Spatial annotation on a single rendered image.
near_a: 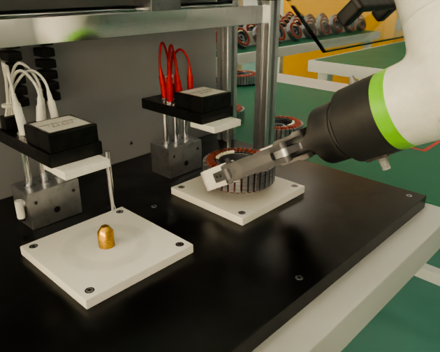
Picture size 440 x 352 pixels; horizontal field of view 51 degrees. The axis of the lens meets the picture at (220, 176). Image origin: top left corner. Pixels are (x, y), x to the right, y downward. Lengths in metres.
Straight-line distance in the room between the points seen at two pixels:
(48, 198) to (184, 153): 0.25
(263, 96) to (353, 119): 0.37
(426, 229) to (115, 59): 0.57
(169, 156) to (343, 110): 0.34
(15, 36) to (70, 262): 0.26
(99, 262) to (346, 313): 0.28
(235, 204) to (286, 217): 0.08
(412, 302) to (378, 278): 1.27
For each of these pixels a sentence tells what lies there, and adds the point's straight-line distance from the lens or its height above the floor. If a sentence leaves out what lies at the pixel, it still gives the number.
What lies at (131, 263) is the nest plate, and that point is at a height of 0.78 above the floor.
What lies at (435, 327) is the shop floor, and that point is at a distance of 1.79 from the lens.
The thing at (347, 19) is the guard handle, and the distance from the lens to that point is 0.60.
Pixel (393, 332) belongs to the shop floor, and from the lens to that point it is 1.72.
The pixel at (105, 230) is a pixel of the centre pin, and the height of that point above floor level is 0.81.
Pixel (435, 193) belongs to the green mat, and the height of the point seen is 0.75.
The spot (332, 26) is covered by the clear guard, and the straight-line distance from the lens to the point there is 0.59.
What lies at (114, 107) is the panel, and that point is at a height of 0.87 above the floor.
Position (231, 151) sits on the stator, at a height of 0.83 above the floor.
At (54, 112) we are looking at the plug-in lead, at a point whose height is 0.92.
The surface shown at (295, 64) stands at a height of 0.35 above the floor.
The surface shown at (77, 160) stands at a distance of 0.58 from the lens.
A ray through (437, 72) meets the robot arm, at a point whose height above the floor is 1.00.
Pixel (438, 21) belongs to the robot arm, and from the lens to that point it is 0.49.
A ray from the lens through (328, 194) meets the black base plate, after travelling 0.74.
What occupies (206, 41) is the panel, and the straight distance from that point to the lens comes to 0.97.
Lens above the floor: 1.08
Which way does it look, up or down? 23 degrees down
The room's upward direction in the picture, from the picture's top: straight up
